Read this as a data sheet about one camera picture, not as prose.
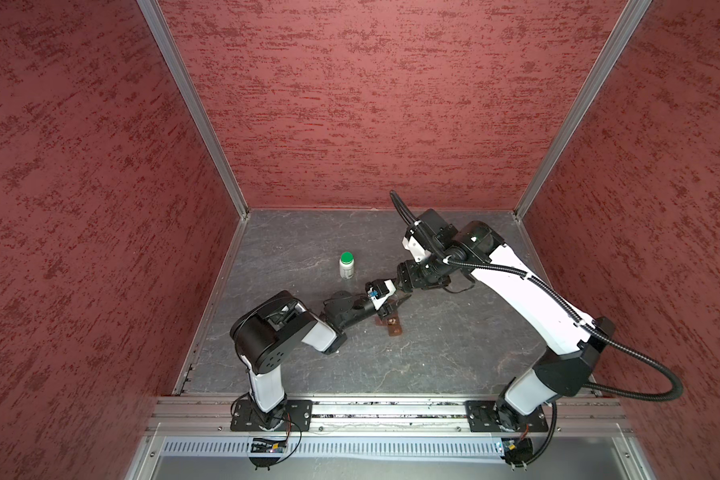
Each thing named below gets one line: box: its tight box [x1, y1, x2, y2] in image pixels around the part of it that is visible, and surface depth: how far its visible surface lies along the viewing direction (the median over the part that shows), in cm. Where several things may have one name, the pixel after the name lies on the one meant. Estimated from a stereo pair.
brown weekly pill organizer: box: [375, 311, 403, 336], surface depth 91 cm
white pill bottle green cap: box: [339, 251, 355, 280], surface depth 97 cm
